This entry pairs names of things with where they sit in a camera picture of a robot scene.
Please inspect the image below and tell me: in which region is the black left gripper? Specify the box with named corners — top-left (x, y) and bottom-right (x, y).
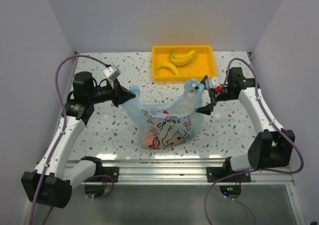
top-left (88, 78), bottom-right (135, 107)

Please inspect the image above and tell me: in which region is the yellow plastic tray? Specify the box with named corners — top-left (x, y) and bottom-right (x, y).
top-left (152, 45), bottom-right (217, 82)

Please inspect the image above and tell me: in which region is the light blue plastic bag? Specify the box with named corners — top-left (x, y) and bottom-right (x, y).
top-left (122, 79), bottom-right (204, 150)

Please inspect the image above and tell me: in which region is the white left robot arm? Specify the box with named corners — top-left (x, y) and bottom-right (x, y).
top-left (21, 69), bottom-right (135, 208)

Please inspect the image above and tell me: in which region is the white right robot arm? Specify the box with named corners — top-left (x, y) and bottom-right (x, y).
top-left (197, 67), bottom-right (295, 182)

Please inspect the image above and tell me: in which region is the yellow fake banana bunch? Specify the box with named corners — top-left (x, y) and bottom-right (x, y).
top-left (170, 50), bottom-right (197, 67)

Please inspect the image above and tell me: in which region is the single yellow fake banana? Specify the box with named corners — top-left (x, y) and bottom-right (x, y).
top-left (157, 62), bottom-right (180, 76)

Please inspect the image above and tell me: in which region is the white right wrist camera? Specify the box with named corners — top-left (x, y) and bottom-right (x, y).
top-left (205, 78), bottom-right (223, 93)

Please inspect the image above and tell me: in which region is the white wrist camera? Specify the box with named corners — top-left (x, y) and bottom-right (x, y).
top-left (205, 78), bottom-right (223, 93)
top-left (103, 65), bottom-right (121, 82)

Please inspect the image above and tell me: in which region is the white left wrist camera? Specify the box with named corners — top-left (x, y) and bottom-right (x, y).
top-left (103, 65), bottom-right (121, 82)

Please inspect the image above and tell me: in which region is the aluminium mounting rail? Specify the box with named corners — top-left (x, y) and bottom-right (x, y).
top-left (32, 159), bottom-right (294, 186)

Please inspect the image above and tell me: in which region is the black right base bracket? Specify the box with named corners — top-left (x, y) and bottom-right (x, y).
top-left (206, 157), bottom-right (252, 183)

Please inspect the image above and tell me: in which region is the black base bracket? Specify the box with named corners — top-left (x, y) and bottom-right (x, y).
top-left (206, 157), bottom-right (252, 183)
top-left (80, 156), bottom-right (119, 183)

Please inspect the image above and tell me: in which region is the black left base bracket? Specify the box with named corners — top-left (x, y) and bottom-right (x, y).
top-left (80, 156), bottom-right (119, 183)

